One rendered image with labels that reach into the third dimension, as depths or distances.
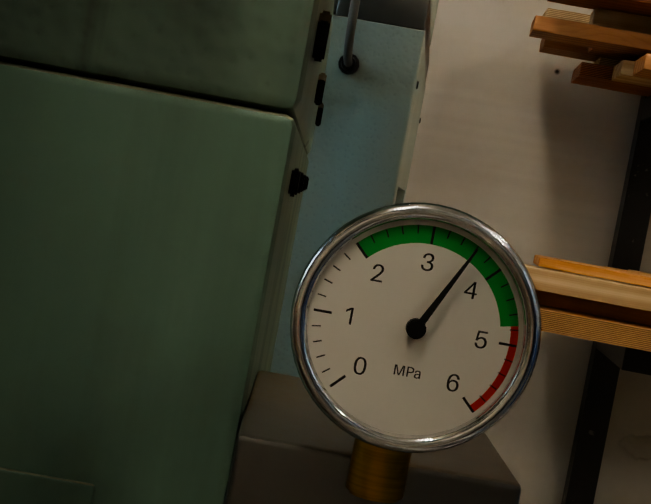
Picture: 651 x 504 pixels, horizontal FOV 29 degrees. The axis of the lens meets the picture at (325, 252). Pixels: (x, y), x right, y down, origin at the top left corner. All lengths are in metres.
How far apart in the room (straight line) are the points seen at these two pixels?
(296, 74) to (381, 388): 0.11
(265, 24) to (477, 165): 2.44
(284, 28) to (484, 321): 0.11
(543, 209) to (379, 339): 2.51
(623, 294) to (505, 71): 0.69
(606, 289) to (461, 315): 2.04
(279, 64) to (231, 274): 0.06
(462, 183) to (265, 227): 2.44
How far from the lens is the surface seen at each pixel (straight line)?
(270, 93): 0.38
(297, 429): 0.37
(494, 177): 2.81
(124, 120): 0.38
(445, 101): 2.82
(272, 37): 0.38
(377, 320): 0.31
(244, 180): 0.38
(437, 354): 0.32
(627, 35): 2.47
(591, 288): 2.35
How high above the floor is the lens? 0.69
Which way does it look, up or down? 3 degrees down
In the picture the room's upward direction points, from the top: 10 degrees clockwise
